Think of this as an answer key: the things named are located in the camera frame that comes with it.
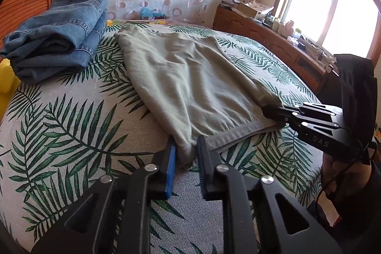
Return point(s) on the small white box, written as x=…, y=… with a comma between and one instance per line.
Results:
x=293, y=40

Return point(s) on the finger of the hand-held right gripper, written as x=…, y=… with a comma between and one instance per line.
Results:
x=276, y=111
x=303, y=124

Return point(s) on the blue toy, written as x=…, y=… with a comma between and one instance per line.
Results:
x=147, y=12

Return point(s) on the person's right forearm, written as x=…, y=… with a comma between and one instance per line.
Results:
x=357, y=221

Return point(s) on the small black device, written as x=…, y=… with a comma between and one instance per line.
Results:
x=301, y=45

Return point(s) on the cardboard box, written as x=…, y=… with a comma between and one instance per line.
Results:
x=247, y=11

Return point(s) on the grey pants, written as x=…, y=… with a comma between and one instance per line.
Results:
x=193, y=87

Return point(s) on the folded blue jeans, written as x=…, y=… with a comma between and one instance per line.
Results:
x=53, y=30

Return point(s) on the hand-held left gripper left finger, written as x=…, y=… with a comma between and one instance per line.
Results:
x=171, y=170

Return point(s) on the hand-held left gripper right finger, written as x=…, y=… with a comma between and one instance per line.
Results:
x=204, y=164

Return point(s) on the wooden sideboard cabinet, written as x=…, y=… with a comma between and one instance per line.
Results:
x=256, y=30

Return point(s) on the person's right hand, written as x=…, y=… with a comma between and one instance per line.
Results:
x=348, y=176

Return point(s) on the leaf print blanket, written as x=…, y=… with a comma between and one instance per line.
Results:
x=74, y=123

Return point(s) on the floral bedsheet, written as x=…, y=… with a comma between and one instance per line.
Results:
x=154, y=22

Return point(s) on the wooden framed window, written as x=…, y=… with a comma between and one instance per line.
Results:
x=312, y=4

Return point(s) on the yellow pillow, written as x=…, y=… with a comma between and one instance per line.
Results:
x=6, y=78

